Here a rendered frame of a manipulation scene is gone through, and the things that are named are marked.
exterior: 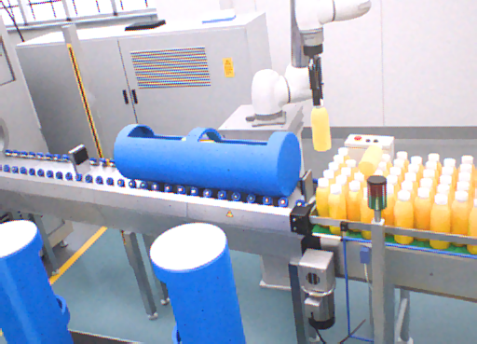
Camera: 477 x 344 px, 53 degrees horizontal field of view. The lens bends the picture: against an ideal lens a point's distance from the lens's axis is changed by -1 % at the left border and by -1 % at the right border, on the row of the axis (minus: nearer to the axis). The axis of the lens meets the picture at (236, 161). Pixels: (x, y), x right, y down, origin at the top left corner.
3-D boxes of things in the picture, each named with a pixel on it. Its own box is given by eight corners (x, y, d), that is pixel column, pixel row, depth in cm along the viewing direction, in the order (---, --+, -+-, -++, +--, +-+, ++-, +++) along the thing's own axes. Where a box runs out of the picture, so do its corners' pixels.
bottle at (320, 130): (321, 144, 203) (318, 101, 196) (334, 146, 198) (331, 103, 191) (310, 149, 199) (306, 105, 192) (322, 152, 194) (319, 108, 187)
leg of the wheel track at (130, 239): (152, 312, 299) (128, 227, 273) (159, 314, 296) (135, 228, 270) (146, 319, 294) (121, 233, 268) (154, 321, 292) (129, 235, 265)
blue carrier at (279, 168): (154, 161, 268) (140, 115, 254) (305, 175, 227) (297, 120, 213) (123, 189, 246) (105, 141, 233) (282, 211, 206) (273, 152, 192)
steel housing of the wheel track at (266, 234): (26, 192, 336) (10, 148, 321) (329, 239, 236) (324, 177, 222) (-7, 213, 313) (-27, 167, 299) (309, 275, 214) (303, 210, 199)
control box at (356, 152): (350, 153, 232) (349, 133, 228) (393, 156, 223) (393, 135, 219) (345, 162, 224) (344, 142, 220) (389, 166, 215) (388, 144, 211)
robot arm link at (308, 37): (295, 32, 179) (297, 48, 181) (320, 29, 175) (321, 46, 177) (302, 27, 186) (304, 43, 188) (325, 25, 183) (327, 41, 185)
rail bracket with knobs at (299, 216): (298, 223, 203) (296, 202, 198) (315, 226, 199) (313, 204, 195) (290, 236, 195) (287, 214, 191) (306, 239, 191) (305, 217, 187)
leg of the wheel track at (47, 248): (56, 269, 355) (28, 196, 329) (61, 271, 353) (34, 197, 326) (50, 275, 351) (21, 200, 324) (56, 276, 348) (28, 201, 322)
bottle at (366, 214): (378, 240, 183) (377, 199, 176) (359, 239, 186) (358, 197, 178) (380, 230, 189) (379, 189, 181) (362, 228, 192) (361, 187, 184)
